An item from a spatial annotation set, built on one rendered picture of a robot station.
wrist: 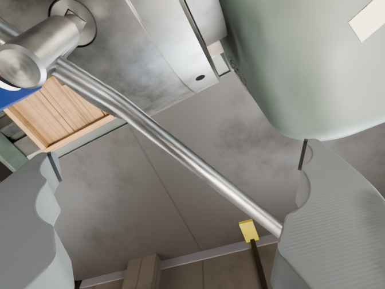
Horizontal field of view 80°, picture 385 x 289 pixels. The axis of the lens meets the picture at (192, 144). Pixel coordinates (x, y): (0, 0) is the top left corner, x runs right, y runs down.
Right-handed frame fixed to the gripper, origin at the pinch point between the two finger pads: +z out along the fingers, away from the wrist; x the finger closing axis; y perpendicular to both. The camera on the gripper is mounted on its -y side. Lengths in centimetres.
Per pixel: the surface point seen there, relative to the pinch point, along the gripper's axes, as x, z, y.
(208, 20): 2.8, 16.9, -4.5
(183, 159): 0.0, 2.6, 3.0
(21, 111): -43, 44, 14
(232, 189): 3.3, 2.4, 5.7
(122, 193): -61, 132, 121
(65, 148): -58, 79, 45
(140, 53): -3.5, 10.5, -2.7
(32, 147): -46, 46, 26
